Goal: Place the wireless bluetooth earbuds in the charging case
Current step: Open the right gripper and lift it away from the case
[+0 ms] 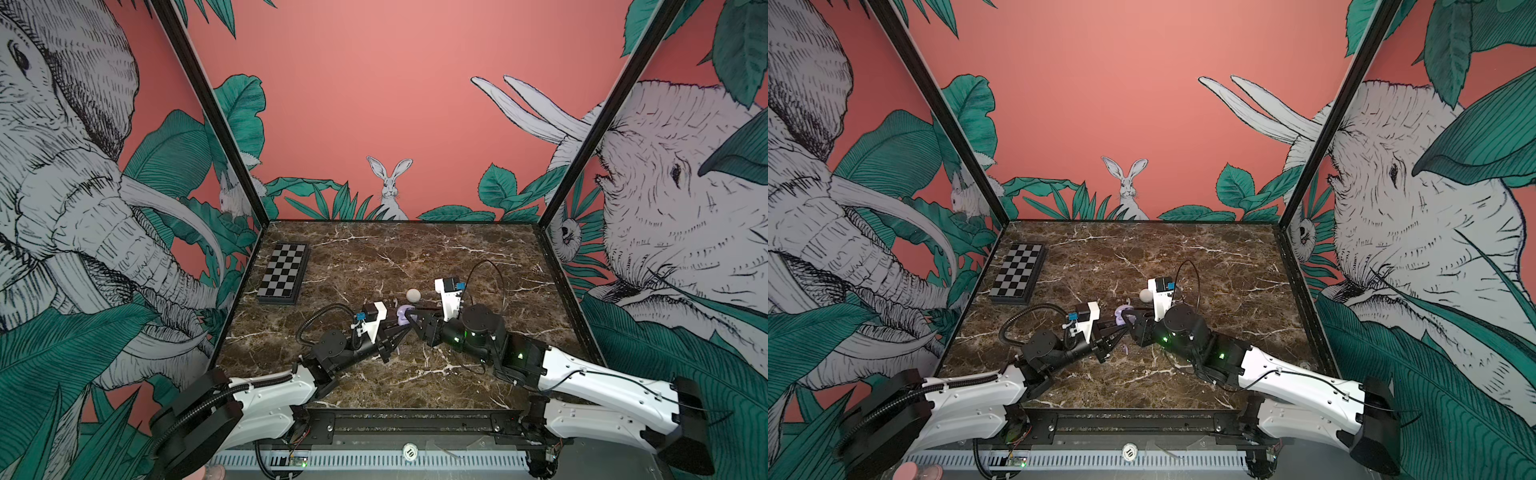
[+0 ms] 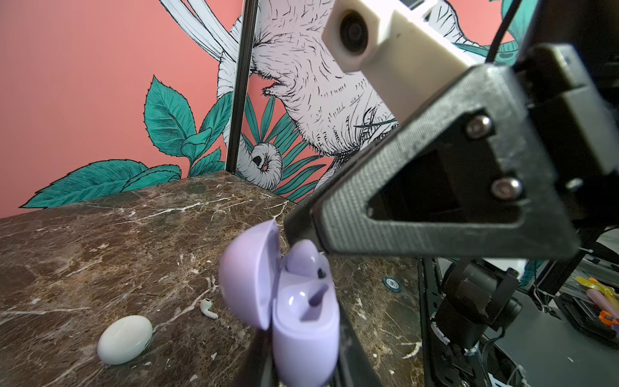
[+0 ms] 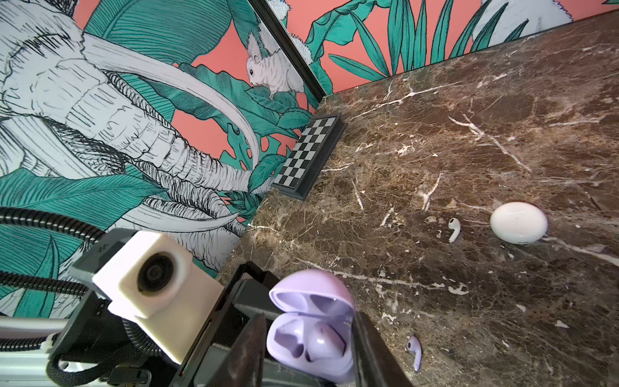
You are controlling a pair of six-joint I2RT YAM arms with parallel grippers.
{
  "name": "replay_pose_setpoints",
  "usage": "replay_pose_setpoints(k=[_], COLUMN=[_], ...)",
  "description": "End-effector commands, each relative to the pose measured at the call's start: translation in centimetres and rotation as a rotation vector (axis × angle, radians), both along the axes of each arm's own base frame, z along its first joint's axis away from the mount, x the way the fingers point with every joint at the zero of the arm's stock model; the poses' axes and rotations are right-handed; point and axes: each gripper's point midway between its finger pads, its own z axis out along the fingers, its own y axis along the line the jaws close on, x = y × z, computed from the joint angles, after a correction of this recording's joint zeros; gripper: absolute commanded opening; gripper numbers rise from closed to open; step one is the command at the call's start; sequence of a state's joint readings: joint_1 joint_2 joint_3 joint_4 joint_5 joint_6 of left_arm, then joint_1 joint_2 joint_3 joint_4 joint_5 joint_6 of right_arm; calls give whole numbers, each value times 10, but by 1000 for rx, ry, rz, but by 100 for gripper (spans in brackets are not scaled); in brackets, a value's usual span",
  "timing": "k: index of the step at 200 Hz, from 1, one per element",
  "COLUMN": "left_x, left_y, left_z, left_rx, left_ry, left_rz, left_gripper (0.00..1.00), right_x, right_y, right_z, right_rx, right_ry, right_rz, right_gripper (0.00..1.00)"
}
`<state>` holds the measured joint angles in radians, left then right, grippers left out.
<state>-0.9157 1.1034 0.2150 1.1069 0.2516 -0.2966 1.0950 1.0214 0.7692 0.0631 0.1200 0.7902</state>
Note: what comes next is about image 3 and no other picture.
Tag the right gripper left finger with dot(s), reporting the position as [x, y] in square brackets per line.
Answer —
[244, 363]

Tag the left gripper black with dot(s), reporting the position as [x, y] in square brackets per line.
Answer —
[245, 296]

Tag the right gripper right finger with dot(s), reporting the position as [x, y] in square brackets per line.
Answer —
[374, 364]

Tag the purple earbud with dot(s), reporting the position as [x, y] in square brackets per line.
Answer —
[414, 347]
[324, 343]

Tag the purple earbud charging case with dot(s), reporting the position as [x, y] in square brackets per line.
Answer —
[306, 298]

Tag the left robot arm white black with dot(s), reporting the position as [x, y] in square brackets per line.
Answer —
[54, 268]

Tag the black white checkerboard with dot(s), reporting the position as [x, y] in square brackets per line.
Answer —
[309, 156]

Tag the white earbud on table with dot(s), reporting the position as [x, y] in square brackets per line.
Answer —
[455, 227]

